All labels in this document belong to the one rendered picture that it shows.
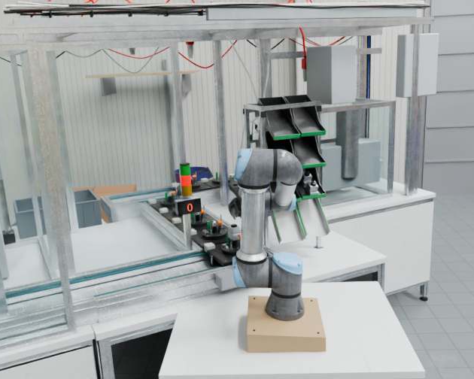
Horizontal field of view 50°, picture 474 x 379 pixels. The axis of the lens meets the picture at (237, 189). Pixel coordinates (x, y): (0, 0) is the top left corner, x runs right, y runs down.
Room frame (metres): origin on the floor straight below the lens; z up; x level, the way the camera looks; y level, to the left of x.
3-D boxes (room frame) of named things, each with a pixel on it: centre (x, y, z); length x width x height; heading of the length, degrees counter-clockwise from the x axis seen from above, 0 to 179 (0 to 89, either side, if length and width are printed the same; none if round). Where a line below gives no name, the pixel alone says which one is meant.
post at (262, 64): (3.71, -0.23, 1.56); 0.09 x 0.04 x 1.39; 115
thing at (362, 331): (1.86, -0.17, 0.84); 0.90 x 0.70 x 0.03; 87
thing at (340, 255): (2.78, 0.21, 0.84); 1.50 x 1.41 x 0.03; 115
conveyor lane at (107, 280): (2.27, 0.30, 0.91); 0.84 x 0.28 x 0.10; 115
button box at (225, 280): (2.15, 0.01, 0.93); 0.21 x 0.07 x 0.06; 115
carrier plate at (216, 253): (2.38, 0.02, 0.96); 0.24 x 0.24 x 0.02; 25
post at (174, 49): (2.43, 0.26, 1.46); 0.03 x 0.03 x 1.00; 25
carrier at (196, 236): (2.61, 0.13, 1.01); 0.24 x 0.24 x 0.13; 25
